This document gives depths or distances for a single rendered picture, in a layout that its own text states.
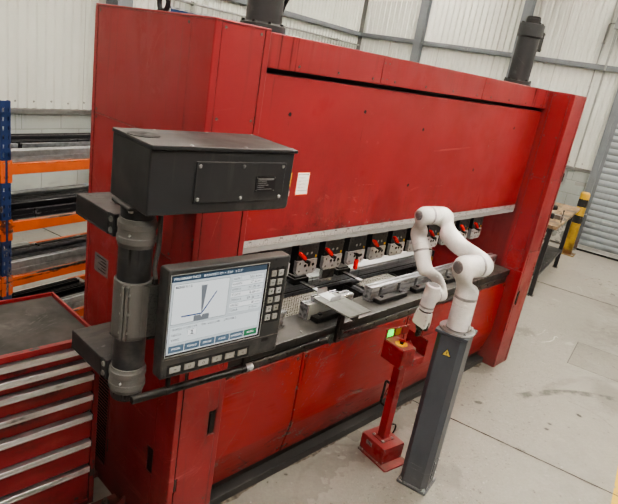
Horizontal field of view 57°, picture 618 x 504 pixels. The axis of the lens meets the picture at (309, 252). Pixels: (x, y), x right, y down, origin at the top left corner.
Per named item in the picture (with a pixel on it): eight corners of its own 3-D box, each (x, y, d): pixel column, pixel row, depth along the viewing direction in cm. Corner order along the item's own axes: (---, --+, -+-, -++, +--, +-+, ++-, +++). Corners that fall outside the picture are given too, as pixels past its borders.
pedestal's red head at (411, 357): (399, 369, 321) (406, 341, 315) (380, 356, 332) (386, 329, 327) (422, 363, 333) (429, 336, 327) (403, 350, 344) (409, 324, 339)
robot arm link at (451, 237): (467, 283, 289) (489, 281, 297) (480, 267, 281) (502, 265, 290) (417, 217, 318) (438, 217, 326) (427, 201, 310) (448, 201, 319)
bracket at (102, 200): (111, 237, 168) (112, 214, 166) (75, 213, 183) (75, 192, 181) (220, 225, 196) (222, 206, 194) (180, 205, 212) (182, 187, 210)
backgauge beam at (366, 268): (184, 323, 284) (186, 304, 281) (169, 312, 293) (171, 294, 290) (432, 262, 447) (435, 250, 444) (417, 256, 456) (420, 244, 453)
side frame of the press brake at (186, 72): (161, 557, 257) (216, 16, 184) (77, 453, 310) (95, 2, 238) (206, 532, 274) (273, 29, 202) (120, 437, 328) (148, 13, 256)
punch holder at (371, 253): (367, 260, 332) (373, 234, 327) (357, 255, 337) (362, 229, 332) (383, 257, 343) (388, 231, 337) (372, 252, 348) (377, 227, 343)
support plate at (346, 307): (349, 318, 295) (349, 317, 295) (313, 299, 312) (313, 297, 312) (370, 312, 308) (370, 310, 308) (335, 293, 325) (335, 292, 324)
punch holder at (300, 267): (295, 276, 289) (300, 245, 284) (283, 270, 295) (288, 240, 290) (315, 271, 300) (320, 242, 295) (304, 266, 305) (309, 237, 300)
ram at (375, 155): (209, 259, 245) (231, 68, 220) (199, 253, 251) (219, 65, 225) (513, 211, 458) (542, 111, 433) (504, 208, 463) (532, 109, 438)
